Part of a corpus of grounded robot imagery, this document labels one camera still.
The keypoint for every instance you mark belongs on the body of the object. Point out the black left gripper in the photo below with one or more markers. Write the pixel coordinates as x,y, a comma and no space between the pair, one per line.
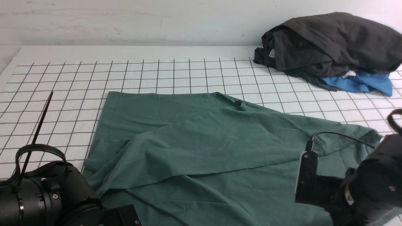
121,216

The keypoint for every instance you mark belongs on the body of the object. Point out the green long-sleeve top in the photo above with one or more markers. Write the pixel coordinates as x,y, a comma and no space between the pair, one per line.
205,160

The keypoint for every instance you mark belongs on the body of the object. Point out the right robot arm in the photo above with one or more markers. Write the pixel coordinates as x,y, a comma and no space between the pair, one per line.
373,189

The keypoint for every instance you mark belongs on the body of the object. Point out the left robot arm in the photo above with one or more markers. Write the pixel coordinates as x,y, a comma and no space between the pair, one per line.
56,194

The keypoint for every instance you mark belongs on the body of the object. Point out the black zip tie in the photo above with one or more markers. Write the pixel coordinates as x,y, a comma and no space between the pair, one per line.
37,131

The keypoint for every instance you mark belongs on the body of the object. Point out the white black-grid tablecloth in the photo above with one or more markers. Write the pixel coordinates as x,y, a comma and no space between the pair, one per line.
81,89

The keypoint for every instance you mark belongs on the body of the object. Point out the dark grey garment pile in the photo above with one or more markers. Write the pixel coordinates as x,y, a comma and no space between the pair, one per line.
330,45

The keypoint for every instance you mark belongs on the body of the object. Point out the blue garment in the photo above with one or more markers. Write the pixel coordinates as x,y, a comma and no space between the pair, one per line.
360,81

